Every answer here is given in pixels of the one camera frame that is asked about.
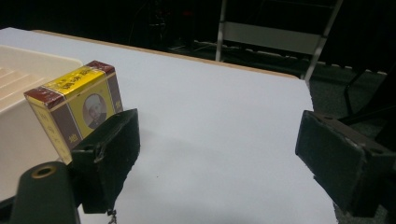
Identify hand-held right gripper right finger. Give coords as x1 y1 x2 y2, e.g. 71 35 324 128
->
294 109 396 218

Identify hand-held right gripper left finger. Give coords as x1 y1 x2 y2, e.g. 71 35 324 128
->
68 107 141 215

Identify yellow and brown carton box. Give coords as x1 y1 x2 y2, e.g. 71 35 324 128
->
23 60 124 165

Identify cream plastic tray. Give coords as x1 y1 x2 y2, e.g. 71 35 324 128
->
0 45 84 203

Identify metal frame chair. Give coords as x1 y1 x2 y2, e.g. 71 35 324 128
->
215 0 345 84

